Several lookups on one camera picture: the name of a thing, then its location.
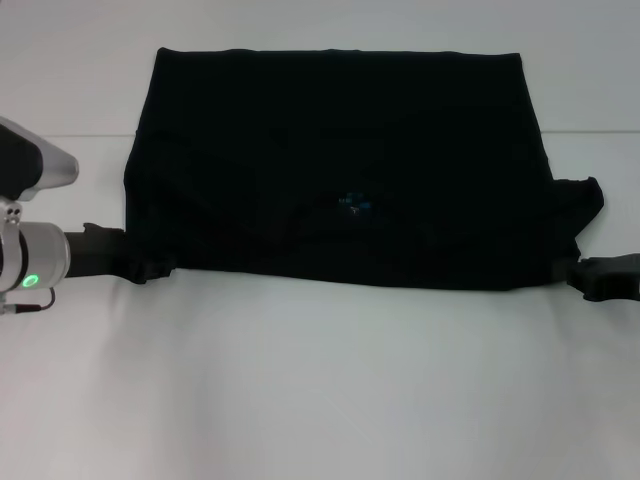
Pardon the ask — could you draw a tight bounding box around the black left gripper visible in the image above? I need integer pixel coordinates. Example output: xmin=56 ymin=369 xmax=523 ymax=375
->
xmin=62 ymin=222 xmax=174 ymax=285

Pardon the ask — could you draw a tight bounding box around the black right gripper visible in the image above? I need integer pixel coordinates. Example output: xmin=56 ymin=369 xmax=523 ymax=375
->
xmin=554 ymin=252 xmax=640 ymax=304

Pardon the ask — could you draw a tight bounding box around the black shirt with FREE print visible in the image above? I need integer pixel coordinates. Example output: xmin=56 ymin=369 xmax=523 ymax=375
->
xmin=122 ymin=45 xmax=605 ymax=292

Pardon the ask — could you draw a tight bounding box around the left gripper cable with connector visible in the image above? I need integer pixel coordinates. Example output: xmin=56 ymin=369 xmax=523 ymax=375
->
xmin=0 ymin=287 xmax=57 ymax=316

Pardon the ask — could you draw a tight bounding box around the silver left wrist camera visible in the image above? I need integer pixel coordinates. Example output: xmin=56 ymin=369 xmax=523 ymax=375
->
xmin=0 ymin=115 xmax=80 ymax=224

